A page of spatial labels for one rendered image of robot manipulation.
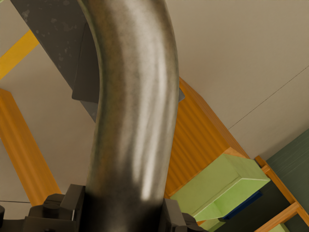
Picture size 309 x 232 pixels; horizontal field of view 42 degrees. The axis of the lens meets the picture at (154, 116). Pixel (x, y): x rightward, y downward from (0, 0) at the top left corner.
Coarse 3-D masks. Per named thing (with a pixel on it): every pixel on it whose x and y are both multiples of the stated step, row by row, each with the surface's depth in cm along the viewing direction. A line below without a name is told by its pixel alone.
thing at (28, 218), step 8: (32, 208) 12; (40, 208) 12; (48, 208) 12; (56, 208) 12; (64, 208) 12; (32, 216) 11; (40, 216) 11; (48, 216) 11; (56, 216) 12; (64, 216) 12; (24, 224) 9; (32, 224) 9; (40, 224) 9; (48, 224) 9; (56, 224) 9; (64, 224) 10; (72, 224) 10
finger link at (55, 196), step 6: (48, 198) 15; (54, 198) 15; (60, 198) 15; (42, 204) 14; (6, 222) 12; (12, 222) 12; (18, 222) 12; (0, 228) 11; (6, 228) 11; (12, 228) 11; (18, 228) 11
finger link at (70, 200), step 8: (72, 184) 16; (72, 192) 15; (80, 192) 15; (64, 200) 14; (72, 200) 14; (80, 200) 14; (72, 208) 13; (80, 208) 13; (72, 216) 13; (80, 216) 14
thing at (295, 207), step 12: (264, 168) 533; (276, 180) 527; (288, 192) 518; (240, 204) 544; (228, 216) 586; (276, 216) 513; (288, 216) 512; (204, 228) 557; (216, 228) 591; (264, 228) 516; (276, 228) 518
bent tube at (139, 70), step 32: (96, 0) 14; (128, 0) 14; (160, 0) 14; (96, 32) 14; (128, 32) 14; (160, 32) 14; (128, 64) 14; (160, 64) 14; (128, 96) 14; (160, 96) 14; (96, 128) 15; (128, 128) 14; (160, 128) 14; (96, 160) 14; (128, 160) 14; (160, 160) 14; (96, 192) 14; (128, 192) 14; (160, 192) 15; (96, 224) 14; (128, 224) 14
